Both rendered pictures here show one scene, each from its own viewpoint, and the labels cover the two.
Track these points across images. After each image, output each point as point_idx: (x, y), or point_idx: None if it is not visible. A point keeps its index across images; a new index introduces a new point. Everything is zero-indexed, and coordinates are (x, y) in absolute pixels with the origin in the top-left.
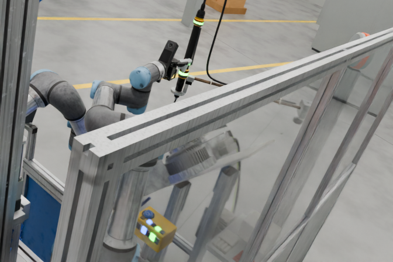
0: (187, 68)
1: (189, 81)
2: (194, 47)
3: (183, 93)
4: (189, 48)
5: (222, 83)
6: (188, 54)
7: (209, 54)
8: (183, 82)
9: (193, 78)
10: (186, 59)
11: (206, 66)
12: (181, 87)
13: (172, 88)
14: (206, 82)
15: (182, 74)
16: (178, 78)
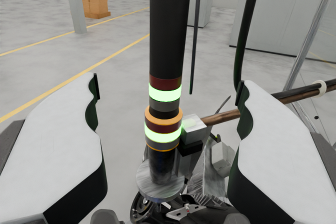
0: (177, 108)
1: (192, 144)
2: (189, 2)
3: (181, 179)
4: (171, 16)
5: (276, 97)
6: (169, 54)
7: (246, 19)
8: (174, 152)
9: (205, 128)
10: (271, 117)
11: (237, 71)
12: (170, 170)
13: (139, 178)
14: (238, 117)
15: (168, 139)
16: (154, 153)
